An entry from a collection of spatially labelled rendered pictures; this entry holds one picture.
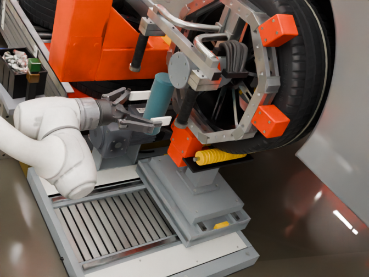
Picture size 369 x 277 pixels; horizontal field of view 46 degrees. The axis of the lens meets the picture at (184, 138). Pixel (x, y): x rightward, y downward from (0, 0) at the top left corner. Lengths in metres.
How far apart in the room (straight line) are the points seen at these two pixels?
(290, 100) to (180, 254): 0.86
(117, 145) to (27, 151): 1.01
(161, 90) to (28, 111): 0.69
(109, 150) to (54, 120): 0.88
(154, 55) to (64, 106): 0.95
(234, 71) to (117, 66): 0.75
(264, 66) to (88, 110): 0.58
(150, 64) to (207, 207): 0.71
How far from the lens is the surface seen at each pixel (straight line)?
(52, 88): 2.22
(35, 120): 1.11
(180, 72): 1.52
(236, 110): 1.67
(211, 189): 2.05
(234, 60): 1.36
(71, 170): 1.02
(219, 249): 2.04
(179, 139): 1.79
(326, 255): 2.47
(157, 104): 1.70
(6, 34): 2.93
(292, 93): 1.46
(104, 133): 1.93
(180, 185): 2.01
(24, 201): 2.08
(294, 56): 1.45
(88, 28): 1.81
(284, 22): 1.40
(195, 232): 1.95
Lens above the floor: 1.54
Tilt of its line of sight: 35 degrees down
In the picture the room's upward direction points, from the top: 22 degrees clockwise
